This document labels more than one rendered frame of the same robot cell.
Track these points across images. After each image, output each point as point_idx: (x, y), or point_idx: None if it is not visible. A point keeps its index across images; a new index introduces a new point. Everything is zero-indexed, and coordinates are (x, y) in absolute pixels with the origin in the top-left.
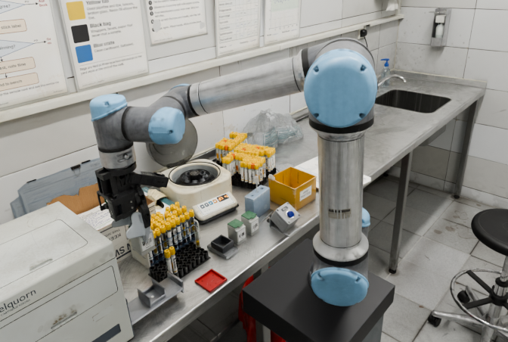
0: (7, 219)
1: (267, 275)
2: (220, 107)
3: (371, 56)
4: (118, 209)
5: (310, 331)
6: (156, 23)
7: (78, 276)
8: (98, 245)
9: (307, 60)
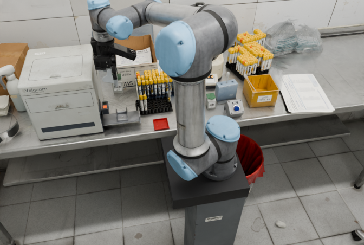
0: (89, 40)
1: None
2: (158, 24)
3: (224, 31)
4: (98, 64)
5: (173, 180)
6: None
7: (70, 90)
8: (83, 78)
9: None
